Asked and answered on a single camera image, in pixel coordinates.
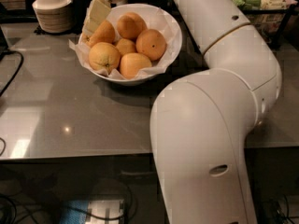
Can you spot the black wire rack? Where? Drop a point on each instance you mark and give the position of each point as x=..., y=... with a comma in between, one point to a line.
x=271, y=18

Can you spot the white ceramic bowl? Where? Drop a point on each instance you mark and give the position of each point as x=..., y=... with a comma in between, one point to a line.
x=174, y=38

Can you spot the small orange centre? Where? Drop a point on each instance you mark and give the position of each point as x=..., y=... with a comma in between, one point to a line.
x=125, y=46

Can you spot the blue white box below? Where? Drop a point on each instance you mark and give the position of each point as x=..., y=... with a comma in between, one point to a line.
x=93, y=212

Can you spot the black cup holder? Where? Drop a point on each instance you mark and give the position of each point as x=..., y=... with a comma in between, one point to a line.
x=79, y=6

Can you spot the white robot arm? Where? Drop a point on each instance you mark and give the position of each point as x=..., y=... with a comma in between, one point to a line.
x=199, y=123

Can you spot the green packet in rack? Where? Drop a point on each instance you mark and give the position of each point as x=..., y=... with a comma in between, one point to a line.
x=248, y=4

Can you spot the stack of paper bowls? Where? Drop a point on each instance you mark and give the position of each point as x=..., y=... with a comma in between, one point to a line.
x=54, y=16

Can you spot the white paper bowl liner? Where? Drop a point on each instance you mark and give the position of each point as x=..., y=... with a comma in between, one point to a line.
x=162, y=19

